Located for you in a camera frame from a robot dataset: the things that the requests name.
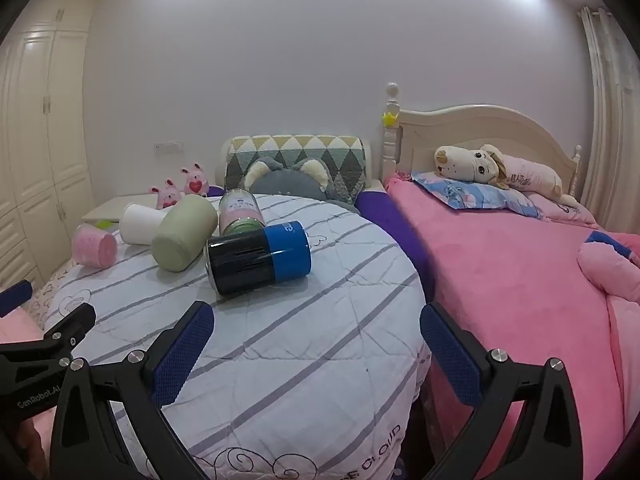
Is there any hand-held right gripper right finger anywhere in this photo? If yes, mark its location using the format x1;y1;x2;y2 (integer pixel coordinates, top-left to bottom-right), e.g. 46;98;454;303
419;302;584;480

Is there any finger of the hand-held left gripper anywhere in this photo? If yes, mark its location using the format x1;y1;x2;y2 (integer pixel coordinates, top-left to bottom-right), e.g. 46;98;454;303
0;280;34;319
42;302;97;357

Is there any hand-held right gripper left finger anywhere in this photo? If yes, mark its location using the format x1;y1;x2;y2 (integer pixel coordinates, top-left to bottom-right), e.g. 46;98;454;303
50;301;215;480

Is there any black and blue cup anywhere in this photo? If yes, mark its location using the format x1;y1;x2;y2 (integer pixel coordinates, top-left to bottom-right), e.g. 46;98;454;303
206;220;312;296

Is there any pink cup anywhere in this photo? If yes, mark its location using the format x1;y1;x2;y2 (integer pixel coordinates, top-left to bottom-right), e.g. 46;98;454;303
71;223;119;268

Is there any green cup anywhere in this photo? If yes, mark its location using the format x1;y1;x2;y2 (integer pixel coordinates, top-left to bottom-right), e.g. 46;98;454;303
151;194;220;273

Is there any white cup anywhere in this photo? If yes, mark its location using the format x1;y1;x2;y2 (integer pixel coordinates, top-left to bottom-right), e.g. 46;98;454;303
119;203;170;246

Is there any pink cloth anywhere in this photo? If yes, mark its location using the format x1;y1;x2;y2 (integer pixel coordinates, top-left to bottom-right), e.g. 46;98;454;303
0;309;57;461

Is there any heart print bed sheet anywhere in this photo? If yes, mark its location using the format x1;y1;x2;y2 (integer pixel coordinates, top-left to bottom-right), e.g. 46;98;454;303
27;260;87;333

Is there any pink fleece blanket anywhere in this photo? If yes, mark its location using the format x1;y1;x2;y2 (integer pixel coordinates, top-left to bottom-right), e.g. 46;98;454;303
384;172;640;480

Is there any grey striped blanket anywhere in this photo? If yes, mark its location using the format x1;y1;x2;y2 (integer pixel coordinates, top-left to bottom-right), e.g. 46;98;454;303
42;194;432;480

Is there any cream nightstand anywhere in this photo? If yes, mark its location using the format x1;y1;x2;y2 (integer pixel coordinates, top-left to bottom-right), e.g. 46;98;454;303
80;194;167;224

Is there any purple bed sheet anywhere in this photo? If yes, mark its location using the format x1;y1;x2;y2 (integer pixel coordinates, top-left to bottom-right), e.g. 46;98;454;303
354;189;435;307

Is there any clear jar with pink label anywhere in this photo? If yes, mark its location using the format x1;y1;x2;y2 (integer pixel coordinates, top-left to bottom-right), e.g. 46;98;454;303
218;188;265;237

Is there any small pink bunny plush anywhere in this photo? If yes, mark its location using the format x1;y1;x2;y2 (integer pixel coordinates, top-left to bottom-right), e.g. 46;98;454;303
148;178;182;210
180;162;210;197

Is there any blue printed pillow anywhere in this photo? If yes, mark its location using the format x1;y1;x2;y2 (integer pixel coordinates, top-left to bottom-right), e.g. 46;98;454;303
410;170;544;221

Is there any cream wardrobe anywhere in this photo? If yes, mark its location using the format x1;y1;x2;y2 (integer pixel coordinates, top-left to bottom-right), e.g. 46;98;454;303
0;0;102;292

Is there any large pink plush toy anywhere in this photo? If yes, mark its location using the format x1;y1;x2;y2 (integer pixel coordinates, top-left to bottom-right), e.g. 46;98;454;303
577;230;640;305

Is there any pink printed pillow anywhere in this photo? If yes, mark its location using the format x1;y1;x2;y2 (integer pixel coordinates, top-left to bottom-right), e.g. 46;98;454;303
525;192;599;226

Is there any cream dog plush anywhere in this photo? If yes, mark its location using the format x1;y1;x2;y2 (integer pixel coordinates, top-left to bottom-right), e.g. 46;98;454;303
433;144;581;209

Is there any grey plush toy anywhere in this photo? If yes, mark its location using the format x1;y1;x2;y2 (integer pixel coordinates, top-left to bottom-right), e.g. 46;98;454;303
239;156;359;212

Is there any cream wooden bed headboard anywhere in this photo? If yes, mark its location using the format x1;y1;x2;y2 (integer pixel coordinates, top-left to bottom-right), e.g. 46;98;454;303
382;82;584;202

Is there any triangle pattern quilted headboard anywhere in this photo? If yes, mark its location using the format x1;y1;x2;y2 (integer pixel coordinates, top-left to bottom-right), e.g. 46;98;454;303
222;134;372;197

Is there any cream curtain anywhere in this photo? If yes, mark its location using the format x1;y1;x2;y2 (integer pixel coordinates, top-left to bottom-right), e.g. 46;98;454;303
579;6;640;235

